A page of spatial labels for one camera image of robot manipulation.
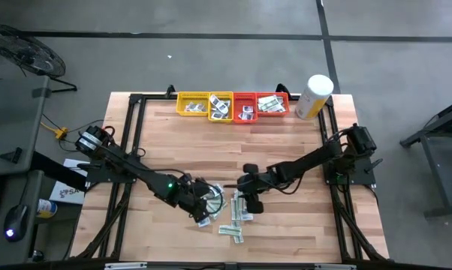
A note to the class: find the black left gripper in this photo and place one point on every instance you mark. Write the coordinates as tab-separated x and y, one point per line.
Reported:
192	198

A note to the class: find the white printed cardboard box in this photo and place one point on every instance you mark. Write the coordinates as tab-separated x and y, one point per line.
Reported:
66	193

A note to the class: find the yellow power plug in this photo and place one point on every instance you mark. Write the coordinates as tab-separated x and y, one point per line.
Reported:
61	132

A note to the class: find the black metal stand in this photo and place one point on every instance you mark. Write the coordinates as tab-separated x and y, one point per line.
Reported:
436	165

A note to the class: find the yellow plastic basket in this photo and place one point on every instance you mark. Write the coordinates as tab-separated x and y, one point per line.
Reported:
184	98
229	116

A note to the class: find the orange plastic basket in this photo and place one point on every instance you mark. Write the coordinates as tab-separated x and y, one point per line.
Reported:
244	99
273	114

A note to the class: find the grey desk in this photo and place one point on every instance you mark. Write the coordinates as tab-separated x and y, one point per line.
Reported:
12	120

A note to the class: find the silver metal bracket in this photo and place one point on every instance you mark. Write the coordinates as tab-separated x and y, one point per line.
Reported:
335	267
125	265

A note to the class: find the black computer mouse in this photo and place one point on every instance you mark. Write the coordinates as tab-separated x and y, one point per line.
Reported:
16	223

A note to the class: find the white packet blue print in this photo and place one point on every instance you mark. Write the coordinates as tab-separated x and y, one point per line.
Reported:
203	222
242	116
250	116

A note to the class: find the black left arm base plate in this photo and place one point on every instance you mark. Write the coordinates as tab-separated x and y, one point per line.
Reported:
98	177

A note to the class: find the white yellow wipes canister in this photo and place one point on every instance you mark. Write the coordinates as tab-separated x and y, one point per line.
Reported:
312	99

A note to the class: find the black desk bracket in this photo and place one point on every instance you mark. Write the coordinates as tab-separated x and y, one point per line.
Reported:
12	155

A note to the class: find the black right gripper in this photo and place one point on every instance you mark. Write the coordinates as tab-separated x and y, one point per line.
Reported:
252	183

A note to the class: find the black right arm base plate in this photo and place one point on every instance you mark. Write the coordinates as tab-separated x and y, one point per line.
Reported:
361	176

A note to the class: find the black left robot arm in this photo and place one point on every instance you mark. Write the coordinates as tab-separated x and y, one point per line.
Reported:
136	168

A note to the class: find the green striped bandage wrapper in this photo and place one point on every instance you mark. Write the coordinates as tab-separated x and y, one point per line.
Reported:
241	204
238	238
213	193
233	208
263	108
236	224
229	229
214	206
266	100
273	105
278	109

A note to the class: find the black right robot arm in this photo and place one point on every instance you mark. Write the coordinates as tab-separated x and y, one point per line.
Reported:
312	159

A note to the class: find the black table clamp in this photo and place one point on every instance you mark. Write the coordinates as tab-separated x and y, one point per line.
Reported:
169	90
282	89

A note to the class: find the black clamp lever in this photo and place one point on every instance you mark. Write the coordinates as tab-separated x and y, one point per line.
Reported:
89	165
375	164

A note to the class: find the black floor fan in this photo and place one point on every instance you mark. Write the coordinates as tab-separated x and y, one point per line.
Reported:
27	52

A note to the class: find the black desk support bar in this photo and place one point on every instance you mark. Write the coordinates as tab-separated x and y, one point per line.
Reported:
57	170

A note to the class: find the white yellow can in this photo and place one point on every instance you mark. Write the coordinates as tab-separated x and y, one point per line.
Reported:
46	208

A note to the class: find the black round knob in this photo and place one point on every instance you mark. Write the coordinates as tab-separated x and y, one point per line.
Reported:
37	256

